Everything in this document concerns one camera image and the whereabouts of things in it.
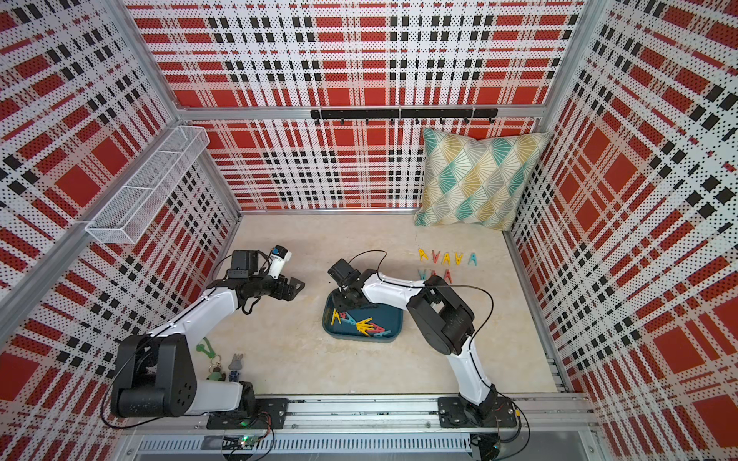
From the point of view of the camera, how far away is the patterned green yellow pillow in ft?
3.03

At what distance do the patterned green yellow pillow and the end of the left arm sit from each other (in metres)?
0.58

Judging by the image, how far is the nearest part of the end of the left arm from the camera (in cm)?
78
